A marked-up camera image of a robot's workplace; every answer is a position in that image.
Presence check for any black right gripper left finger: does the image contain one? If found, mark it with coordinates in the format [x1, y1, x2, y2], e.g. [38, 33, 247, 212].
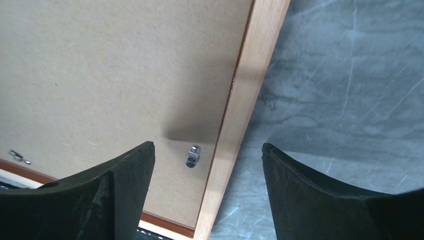
[0, 141, 155, 240]

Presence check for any silver turn clip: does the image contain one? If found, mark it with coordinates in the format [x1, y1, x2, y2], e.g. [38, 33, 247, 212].
[9, 150, 31, 165]
[186, 144, 201, 168]

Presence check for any silver turn clip bottom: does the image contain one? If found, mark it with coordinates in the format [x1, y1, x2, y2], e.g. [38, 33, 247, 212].
[9, 150, 31, 165]

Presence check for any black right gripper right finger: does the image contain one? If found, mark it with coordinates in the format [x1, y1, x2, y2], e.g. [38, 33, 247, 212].
[262, 143, 424, 240]

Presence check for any brown backing board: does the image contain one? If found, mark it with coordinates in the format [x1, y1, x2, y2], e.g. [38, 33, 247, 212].
[0, 0, 252, 228]

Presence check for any silver turn clip right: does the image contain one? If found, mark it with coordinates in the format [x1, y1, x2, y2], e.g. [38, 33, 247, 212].
[186, 144, 201, 168]

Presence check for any wooden picture frame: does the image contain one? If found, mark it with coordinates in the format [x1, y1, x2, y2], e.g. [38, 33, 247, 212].
[0, 0, 289, 240]

